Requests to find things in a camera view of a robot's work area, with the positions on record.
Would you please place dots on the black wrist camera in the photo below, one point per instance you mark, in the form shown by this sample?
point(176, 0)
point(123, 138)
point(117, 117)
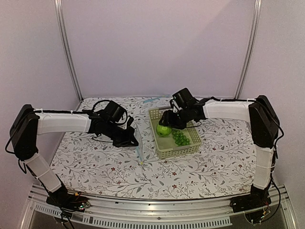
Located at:
point(174, 106)
point(129, 122)

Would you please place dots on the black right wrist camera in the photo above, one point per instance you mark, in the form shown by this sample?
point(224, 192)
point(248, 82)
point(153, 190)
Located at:
point(174, 106)

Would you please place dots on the aluminium front rail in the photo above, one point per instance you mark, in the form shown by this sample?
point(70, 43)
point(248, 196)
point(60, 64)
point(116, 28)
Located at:
point(119, 213)

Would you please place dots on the floral patterned table mat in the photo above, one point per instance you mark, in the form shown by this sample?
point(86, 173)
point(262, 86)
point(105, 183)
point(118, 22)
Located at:
point(224, 165)

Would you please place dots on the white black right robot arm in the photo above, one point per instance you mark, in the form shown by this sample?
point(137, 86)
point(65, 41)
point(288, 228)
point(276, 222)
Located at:
point(265, 130)

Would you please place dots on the aluminium frame post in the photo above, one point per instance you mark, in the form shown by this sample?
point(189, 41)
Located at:
point(250, 47)
point(66, 48)

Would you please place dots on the left aluminium frame post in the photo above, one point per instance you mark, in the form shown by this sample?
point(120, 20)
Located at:
point(66, 48)

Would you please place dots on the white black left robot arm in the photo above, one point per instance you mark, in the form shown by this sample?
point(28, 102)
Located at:
point(112, 121)

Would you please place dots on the spare clear blue zip bag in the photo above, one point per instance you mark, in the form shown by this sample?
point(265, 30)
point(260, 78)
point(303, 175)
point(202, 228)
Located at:
point(156, 98)

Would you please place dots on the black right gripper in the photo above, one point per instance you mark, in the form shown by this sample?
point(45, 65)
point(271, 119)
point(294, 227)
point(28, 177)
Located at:
point(168, 119)

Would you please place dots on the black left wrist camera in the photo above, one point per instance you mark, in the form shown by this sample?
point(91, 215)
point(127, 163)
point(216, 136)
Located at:
point(129, 122)

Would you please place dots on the green grape bunch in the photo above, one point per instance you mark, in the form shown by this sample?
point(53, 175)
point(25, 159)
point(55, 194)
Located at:
point(180, 138)

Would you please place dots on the green apple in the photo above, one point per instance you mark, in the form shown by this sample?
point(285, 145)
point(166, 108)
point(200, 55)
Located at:
point(163, 131)

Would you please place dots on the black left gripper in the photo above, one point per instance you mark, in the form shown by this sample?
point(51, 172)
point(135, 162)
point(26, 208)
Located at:
point(127, 142)

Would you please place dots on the light green perforated plastic basket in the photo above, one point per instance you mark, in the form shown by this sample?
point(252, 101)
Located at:
point(166, 146)

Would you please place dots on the right aluminium frame post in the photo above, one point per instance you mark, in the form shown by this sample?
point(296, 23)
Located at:
point(250, 47)

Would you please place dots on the clear blue zip top bag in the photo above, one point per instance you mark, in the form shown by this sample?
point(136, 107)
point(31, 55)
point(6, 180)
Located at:
point(139, 148)

